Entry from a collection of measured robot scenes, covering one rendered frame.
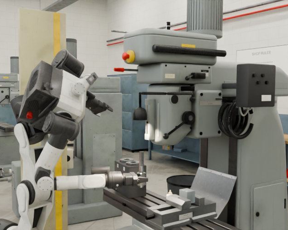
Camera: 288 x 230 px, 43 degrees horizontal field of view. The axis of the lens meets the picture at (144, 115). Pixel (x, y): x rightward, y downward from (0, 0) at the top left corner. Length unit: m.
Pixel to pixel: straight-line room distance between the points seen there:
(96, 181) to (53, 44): 1.90
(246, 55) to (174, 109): 5.44
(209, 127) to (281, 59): 4.83
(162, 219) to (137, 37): 0.86
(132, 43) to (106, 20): 10.20
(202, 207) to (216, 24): 0.96
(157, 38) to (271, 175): 1.07
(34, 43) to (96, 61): 8.33
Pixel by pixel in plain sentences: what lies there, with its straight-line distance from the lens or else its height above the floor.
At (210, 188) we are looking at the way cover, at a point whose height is 1.02.
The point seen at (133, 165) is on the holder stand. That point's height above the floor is 1.15.
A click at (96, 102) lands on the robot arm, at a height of 1.51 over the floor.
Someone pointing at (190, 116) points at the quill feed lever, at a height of 1.46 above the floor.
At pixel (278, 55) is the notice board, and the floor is 2.20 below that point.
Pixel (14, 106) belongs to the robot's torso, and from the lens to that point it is 2.21.
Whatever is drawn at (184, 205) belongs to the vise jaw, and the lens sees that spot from 1.79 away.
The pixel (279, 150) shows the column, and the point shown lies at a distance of 2.31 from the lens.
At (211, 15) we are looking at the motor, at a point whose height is 1.99.
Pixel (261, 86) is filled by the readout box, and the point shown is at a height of 1.61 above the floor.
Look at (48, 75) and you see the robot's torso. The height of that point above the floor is 1.67.
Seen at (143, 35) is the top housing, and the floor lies 1.85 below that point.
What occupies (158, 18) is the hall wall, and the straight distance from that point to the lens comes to 9.57.
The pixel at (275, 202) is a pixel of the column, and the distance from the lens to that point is 2.33.
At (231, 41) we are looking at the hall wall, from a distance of 7.52.
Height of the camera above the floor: 1.60
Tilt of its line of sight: 4 degrees down
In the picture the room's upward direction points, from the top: straight up
